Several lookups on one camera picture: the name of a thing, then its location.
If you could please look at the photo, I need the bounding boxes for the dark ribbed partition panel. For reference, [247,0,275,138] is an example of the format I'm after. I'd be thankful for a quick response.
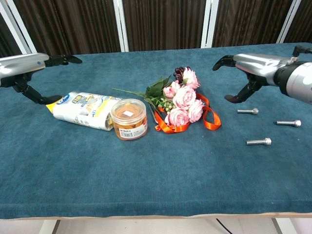
[284,0,312,44]
[0,14,25,58]
[13,0,121,56]
[121,0,207,52]
[213,0,293,48]

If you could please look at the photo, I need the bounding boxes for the white partition post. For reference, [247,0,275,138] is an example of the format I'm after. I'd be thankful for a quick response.
[0,0,38,58]
[113,0,129,52]
[276,0,303,44]
[201,0,220,48]

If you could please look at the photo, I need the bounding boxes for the black floor cable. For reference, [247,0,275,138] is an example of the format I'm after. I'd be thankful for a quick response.
[215,218,235,234]

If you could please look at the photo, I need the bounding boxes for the white table leg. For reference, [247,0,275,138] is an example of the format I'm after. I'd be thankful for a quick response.
[272,217,289,234]
[39,218,61,234]

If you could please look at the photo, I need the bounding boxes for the teal table cloth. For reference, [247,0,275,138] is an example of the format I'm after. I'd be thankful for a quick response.
[0,42,312,219]

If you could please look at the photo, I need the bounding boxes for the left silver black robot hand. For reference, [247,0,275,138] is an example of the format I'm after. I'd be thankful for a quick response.
[0,53,83,105]

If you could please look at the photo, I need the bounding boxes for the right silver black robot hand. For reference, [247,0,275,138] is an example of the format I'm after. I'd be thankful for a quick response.
[212,53,293,103]

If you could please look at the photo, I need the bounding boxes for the pink artificial flower bouquet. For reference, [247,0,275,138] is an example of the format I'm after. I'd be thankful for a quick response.
[112,67,205,127]

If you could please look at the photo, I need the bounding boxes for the orange satin ribbon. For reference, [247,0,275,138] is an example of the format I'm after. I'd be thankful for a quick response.
[155,93,222,134]

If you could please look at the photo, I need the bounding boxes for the white yellow snack bag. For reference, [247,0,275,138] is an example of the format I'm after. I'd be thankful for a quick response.
[46,91,122,132]

